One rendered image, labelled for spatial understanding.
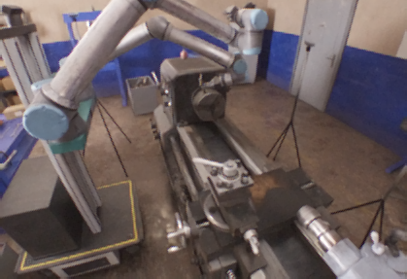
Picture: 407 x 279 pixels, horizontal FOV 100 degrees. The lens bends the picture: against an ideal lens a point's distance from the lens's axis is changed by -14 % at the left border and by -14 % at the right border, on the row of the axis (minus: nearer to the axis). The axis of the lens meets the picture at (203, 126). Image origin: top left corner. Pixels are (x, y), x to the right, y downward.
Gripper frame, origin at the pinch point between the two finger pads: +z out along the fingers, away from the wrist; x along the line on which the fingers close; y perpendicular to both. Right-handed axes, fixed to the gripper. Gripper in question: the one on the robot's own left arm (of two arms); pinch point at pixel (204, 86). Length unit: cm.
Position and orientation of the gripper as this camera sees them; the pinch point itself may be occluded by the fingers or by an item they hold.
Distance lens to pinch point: 154.1
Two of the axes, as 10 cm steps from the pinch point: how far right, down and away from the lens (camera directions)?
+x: -0.7, 6.4, -7.6
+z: -9.3, 2.3, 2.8
